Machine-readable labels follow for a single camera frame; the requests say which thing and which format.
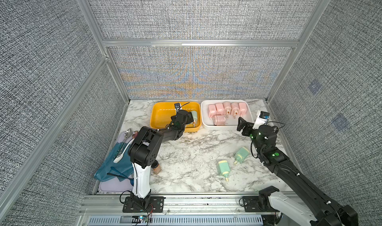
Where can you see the teal cloth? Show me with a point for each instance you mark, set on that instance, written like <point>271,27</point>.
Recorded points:
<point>123,168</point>

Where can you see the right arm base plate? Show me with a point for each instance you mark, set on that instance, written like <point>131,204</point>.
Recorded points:
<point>254,204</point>

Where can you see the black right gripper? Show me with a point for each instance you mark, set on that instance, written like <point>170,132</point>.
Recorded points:
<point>245,124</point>

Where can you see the small brown jar black lid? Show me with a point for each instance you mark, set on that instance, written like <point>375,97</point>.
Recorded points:
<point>156,167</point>

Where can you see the green sharpener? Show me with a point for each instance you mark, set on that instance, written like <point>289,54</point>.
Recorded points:
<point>195,117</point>
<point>241,155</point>
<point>223,169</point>

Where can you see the yellow plastic storage box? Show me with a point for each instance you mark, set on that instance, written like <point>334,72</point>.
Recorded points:
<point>162,112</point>

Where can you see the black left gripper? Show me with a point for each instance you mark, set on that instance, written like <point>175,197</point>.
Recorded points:
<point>189,116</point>

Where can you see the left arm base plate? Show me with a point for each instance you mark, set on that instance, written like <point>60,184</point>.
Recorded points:
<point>134,204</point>

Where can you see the aluminium front rail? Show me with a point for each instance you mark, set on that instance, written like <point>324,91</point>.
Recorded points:
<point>191,209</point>

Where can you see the silver metal spoon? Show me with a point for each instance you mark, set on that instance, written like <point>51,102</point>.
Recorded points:
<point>123,139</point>

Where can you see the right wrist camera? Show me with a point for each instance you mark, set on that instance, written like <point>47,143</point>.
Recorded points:
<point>262,118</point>

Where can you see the lilac plastic tray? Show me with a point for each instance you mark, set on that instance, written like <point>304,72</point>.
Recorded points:
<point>114,185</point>

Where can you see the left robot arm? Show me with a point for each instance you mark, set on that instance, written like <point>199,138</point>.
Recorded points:
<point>146,145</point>

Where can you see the white plastic storage box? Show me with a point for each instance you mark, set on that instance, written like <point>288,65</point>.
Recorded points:
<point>231,123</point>

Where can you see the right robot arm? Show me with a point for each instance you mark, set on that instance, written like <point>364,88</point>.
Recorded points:
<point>319,209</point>

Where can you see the pink pencil sharpener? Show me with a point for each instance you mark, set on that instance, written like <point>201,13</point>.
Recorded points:
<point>243,108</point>

